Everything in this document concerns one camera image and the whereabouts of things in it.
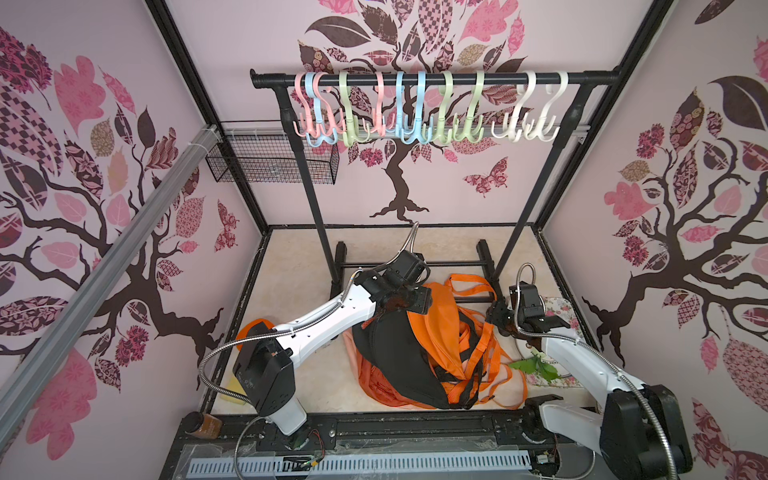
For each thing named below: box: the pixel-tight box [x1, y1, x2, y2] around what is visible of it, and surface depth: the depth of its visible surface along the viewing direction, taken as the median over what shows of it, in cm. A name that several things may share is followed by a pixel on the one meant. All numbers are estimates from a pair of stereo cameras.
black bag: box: [353, 310, 455, 409], surface depth 75 cm
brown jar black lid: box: [182, 411, 223, 439], surface depth 70 cm
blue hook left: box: [304, 72, 338, 147], surface depth 56 cm
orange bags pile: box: [343, 275, 528, 409], surface depth 80 cm
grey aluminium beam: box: [0, 124, 221, 446], surface depth 59 cm
